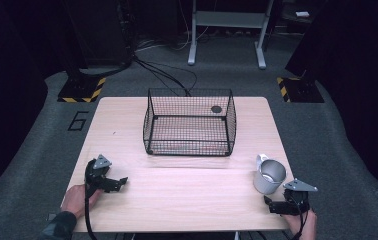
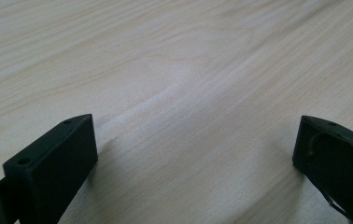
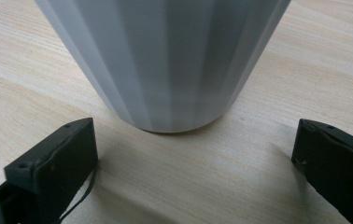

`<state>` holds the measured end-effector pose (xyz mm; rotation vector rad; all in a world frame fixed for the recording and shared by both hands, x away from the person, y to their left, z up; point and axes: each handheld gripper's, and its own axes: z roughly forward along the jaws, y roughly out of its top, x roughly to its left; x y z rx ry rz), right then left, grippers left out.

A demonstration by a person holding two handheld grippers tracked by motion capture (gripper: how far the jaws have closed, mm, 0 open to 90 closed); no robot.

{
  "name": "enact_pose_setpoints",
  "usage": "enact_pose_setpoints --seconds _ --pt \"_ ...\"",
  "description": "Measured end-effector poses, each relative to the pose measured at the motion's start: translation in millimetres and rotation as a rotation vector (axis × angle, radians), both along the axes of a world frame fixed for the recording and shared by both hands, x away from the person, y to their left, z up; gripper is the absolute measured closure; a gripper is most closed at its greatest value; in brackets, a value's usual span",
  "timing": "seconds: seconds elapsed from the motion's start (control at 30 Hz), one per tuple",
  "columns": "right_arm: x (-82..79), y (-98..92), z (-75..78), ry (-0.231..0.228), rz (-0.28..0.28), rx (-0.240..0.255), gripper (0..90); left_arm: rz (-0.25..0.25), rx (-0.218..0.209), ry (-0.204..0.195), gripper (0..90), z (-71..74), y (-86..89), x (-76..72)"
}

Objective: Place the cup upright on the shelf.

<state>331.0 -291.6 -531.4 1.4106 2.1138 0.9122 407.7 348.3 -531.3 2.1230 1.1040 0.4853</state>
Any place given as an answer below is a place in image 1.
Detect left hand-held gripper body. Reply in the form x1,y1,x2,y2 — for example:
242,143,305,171
84,153,113,198

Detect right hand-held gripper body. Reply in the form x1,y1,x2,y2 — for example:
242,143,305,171
282,178,319,215

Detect silver metal cup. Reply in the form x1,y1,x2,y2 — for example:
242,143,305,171
252,153,288,196

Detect black wire basket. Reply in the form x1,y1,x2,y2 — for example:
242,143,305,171
142,87,238,157

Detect person's right hand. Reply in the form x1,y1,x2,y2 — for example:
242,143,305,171
281,209,318,240

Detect person's left hand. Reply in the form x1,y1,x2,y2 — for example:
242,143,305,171
60,184,104,220

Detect black equipment stand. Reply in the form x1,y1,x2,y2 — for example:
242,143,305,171
61,0,135,79

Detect white metal stand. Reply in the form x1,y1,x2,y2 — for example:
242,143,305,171
187,0,275,71

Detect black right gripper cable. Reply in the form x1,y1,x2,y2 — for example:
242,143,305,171
289,196,309,240

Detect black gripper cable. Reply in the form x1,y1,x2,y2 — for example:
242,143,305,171
83,159,99,240
289,196,309,240

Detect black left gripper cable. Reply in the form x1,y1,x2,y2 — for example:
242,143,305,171
83,159,99,240

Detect black yellow striped base plate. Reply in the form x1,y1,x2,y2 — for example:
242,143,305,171
57,76,107,104
275,76,325,104

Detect black floor cables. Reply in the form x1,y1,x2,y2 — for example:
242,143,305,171
132,33,199,98

